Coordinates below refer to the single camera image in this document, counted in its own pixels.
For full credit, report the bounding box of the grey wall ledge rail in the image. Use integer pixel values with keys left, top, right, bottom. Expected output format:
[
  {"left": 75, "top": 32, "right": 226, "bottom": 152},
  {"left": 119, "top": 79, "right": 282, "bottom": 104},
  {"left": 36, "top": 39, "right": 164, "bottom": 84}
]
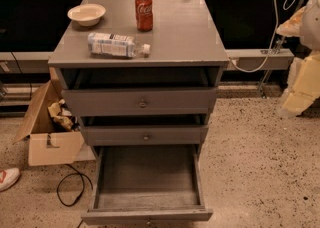
[{"left": 0, "top": 48, "right": 294, "bottom": 74}]

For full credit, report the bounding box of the crumpled paper in box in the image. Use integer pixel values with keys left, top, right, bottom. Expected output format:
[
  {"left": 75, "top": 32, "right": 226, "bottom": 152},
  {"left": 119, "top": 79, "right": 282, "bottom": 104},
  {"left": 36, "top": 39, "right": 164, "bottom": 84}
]
[{"left": 48, "top": 99, "right": 74, "bottom": 131}]

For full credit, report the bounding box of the white bowl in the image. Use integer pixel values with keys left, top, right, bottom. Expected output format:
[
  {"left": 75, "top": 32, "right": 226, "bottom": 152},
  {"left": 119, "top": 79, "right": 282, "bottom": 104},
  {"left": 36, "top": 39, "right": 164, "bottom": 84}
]
[{"left": 67, "top": 4, "right": 106, "bottom": 27}]

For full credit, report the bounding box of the metal stand pole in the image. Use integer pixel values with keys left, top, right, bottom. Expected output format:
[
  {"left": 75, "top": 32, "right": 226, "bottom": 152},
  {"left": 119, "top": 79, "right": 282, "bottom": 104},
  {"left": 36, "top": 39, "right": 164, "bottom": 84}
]
[{"left": 258, "top": 0, "right": 319, "bottom": 99}]

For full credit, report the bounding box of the grey top drawer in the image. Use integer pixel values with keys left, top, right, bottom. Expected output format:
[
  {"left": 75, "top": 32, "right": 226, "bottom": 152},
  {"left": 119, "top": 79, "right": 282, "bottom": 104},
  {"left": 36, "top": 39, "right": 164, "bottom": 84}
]
[{"left": 62, "top": 88, "right": 216, "bottom": 116}]

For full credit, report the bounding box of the clear blue-label plastic bottle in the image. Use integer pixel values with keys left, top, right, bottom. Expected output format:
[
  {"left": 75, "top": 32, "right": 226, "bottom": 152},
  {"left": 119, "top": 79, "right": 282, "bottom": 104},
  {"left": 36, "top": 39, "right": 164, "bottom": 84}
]
[{"left": 87, "top": 32, "right": 151, "bottom": 58}]

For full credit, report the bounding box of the open cardboard box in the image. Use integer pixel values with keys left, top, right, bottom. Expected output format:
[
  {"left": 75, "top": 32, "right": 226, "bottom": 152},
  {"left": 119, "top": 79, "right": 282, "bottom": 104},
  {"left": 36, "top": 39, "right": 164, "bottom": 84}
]
[{"left": 13, "top": 81, "right": 84, "bottom": 166}]

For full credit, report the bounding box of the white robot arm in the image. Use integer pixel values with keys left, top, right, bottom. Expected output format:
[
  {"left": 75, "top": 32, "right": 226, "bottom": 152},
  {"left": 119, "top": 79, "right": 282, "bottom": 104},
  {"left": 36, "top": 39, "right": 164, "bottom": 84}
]
[{"left": 276, "top": 0, "right": 320, "bottom": 117}]

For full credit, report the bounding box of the red cola can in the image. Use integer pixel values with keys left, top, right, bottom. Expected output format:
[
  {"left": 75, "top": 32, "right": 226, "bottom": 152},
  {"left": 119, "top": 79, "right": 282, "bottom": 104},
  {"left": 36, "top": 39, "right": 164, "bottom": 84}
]
[{"left": 135, "top": 0, "right": 153, "bottom": 31}]

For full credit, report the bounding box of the grey drawer cabinet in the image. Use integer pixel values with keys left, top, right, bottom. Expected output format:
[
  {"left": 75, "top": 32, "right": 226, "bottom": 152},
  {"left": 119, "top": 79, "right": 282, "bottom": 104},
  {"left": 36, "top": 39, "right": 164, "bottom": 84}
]
[{"left": 47, "top": 0, "right": 230, "bottom": 156}]

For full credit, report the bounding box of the grey open bottom drawer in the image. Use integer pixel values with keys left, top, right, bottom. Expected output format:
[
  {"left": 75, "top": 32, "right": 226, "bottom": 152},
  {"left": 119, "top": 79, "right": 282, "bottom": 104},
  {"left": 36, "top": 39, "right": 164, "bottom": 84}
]
[{"left": 81, "top": 145, "right": 213, "bottom": 225}]

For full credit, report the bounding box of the black floor cable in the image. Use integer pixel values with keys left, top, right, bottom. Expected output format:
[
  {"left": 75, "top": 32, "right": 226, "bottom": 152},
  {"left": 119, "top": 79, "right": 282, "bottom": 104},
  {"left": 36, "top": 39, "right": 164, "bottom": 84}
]
[{"left": 56, "top": 163, "right": 94, "bottom": 208}]

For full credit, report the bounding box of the white sneaker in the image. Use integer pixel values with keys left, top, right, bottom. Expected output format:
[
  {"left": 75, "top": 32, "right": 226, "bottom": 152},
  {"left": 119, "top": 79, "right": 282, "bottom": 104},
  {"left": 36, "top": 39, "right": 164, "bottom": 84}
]
[{"left": 0, "top": 168, "right": 20, "bottom": 191}]

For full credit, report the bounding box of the grey middle drawer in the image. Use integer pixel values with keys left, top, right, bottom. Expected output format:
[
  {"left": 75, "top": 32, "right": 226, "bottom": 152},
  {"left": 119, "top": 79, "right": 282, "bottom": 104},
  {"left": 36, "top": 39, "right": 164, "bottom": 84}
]
[{"left": 81, "top": 125, "right": 208, "bottom": 146}]

